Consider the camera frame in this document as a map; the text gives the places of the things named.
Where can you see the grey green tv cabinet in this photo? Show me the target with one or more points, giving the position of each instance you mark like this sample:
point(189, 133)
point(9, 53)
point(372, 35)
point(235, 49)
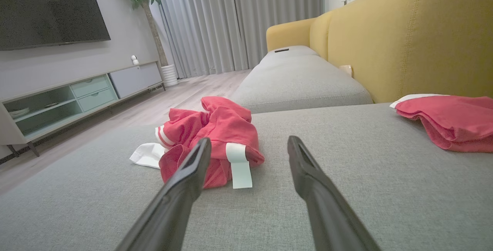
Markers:
point(131, 79)

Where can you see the red basketball jersey white trim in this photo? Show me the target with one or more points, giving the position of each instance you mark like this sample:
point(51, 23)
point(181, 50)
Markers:
point(223, 128)

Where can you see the white ribbed plant pot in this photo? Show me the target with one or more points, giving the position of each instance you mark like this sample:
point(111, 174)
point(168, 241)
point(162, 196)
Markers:
point(170, 76)

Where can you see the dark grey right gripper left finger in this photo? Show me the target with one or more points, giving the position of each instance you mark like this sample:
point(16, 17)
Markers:
point(173, 204)

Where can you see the white bowls stack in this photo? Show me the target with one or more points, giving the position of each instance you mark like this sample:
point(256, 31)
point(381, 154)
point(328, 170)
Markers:
point(19, 112)

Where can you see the yellow sofa backrest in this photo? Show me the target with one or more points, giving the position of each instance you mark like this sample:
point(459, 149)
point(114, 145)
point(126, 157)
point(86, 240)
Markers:
point(404, 43)

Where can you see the small white security camera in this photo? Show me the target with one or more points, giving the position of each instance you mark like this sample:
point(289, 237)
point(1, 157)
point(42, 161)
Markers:
point(134, 60)

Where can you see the grey curtain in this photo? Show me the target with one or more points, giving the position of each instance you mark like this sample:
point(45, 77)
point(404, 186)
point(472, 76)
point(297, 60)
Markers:
point(277, 8)
point(200, 24)

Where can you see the black flat screen television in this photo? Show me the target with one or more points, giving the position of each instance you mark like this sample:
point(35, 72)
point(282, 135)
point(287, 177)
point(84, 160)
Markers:
point(46, 8)

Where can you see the black remote control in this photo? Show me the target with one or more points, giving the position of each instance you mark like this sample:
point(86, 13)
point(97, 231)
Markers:
point(281, 50)

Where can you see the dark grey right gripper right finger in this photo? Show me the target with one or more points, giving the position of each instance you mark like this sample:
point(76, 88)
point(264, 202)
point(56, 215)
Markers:
point(323, 204)

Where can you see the red shorts white side stripe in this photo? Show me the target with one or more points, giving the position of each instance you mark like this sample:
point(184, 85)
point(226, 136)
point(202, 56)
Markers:
point(454, 124)

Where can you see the cream square sofa tag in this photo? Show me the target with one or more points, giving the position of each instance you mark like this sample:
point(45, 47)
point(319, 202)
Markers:
point(346, 70)

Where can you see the large grey sofa chaise cushion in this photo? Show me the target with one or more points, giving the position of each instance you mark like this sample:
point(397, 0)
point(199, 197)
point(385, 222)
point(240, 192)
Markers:
point(366, 197)

